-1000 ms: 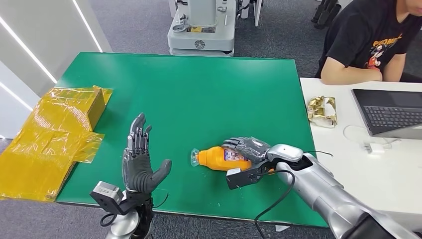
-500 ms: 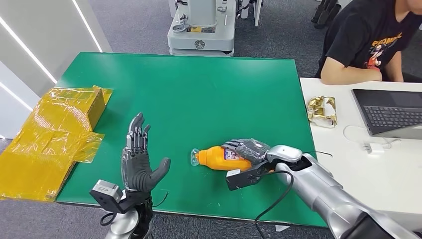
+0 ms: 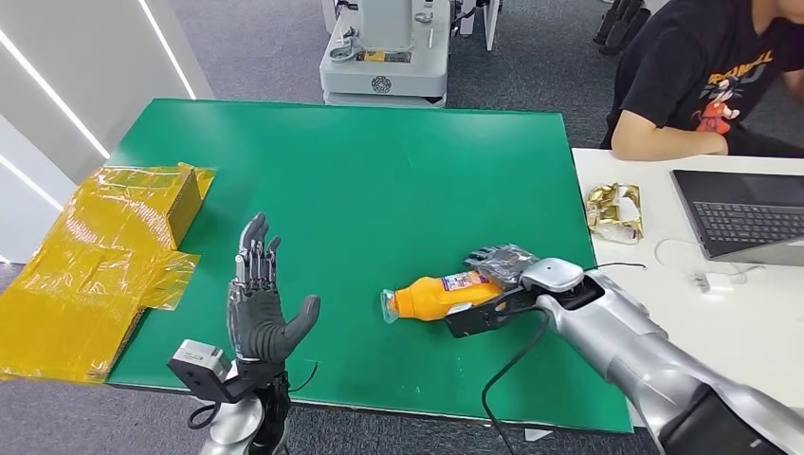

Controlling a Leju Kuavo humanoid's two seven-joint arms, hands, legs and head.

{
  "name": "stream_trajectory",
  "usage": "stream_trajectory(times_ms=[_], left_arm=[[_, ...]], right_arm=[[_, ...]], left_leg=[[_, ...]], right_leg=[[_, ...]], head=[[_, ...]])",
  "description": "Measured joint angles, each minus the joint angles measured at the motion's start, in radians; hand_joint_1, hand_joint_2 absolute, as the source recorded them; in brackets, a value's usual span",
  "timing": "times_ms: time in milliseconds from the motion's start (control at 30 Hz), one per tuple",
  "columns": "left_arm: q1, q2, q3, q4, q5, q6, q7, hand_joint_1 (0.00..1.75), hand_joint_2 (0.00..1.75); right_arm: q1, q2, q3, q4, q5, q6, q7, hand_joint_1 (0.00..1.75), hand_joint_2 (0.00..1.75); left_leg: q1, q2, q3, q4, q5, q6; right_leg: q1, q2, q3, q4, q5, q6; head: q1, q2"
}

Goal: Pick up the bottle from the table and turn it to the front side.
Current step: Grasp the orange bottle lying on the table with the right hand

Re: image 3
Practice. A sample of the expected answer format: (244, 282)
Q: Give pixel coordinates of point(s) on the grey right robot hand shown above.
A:
(505, 264)

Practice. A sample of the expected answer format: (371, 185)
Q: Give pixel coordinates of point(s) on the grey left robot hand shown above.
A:
(257, 326)

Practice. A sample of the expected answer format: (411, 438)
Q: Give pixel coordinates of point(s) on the orange plastic bottle clear cap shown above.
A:
(433, 298)

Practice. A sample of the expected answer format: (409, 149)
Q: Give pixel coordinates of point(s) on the white robot base with column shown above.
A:
(383, 69)

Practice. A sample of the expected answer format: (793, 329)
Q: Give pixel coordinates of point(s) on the crumpled gold foil wrapper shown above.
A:
(614, 210)

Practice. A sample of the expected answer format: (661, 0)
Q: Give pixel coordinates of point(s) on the green table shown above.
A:
(377, 201)

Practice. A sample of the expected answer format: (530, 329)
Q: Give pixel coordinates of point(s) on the yellow film wrapped cardboard box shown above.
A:
(94, 276)

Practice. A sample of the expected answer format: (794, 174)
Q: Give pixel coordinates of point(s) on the white charger adapter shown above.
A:
(714, 282)

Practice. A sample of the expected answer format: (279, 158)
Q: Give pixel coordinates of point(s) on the white desk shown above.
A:
(722, 326)

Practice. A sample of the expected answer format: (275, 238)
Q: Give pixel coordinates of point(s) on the grey laptop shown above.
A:
(741, 220)

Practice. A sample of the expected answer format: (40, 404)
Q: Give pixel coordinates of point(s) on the person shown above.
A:
(678, 75)

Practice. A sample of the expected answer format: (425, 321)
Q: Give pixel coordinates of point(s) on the black chair base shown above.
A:
(619, 25)

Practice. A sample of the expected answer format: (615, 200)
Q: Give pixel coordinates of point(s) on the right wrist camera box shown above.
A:
(477, 320)

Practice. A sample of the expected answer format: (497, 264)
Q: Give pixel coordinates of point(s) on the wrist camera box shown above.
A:
(198, 364)
(477, 320)

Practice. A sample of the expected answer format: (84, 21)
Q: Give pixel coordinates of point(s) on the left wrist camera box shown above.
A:
(198, 364)

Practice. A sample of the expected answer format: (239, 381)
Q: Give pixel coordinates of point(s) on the white wall light strip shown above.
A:
(166, 49)
(28, 182)
(56, 100)

